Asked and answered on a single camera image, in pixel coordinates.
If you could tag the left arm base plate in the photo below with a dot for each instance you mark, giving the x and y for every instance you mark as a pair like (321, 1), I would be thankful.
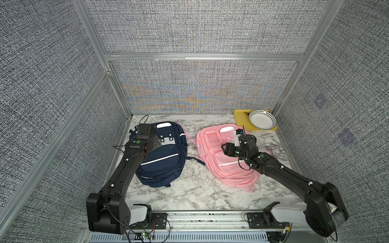
(156, 221)

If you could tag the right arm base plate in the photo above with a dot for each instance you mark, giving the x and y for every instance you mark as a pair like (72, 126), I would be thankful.
(258, 220)

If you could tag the pink backpack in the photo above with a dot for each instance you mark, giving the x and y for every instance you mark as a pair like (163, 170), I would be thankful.
(230, 171)

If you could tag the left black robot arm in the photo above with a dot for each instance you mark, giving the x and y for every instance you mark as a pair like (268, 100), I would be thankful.
(107, 210)

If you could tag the yellow tray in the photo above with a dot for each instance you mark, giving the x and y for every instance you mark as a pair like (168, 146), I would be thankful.
(242, 120)

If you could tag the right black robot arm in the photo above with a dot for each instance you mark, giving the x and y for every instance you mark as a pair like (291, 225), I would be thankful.
(324, 211)

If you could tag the white vented cable duct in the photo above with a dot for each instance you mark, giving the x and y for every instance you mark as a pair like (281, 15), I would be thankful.
(187, 237)

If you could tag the white dotted bowl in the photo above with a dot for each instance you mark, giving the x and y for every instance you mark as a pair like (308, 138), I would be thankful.
(262, 119)

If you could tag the navy blue backpack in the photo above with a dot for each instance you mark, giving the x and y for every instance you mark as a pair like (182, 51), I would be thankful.
(166, 163)

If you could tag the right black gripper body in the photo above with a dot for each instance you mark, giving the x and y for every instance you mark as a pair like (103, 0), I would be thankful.
(235, 152)

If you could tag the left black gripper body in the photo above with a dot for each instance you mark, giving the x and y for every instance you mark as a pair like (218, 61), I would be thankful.
(154, 143)

